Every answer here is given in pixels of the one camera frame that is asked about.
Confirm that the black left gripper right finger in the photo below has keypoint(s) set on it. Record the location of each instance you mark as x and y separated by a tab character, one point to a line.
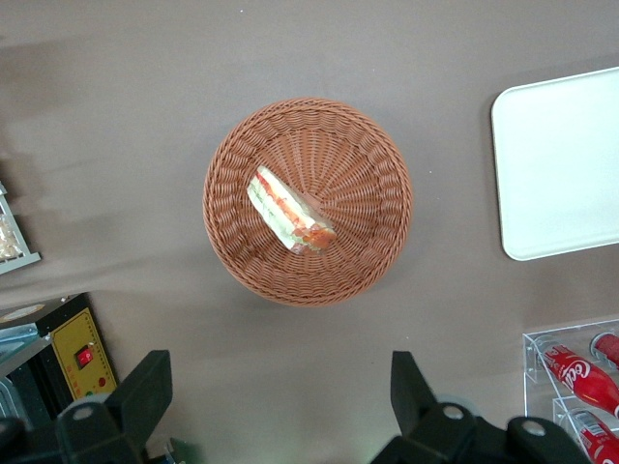
411	391

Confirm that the clear bag of rice crackers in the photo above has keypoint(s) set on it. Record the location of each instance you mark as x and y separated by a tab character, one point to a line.
7	237

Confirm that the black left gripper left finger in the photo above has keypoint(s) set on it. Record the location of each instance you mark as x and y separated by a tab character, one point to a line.
145	386

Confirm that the black food warmer yellow panel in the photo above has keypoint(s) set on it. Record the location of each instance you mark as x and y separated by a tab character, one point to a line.
77	348

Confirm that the round brown wicker basket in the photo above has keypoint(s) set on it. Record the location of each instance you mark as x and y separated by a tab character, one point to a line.
358	159

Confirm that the red cola bottle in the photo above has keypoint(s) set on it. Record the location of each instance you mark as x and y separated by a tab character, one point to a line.
597	435
608	349
587	382

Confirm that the cream plastic serving tray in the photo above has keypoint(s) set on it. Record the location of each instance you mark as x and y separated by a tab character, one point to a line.
561	164

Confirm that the clear acrylic bottle rack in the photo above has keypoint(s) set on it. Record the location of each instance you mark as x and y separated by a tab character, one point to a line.
532	377

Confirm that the triangle sandwich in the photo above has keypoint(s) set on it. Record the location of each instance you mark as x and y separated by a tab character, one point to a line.
283	208

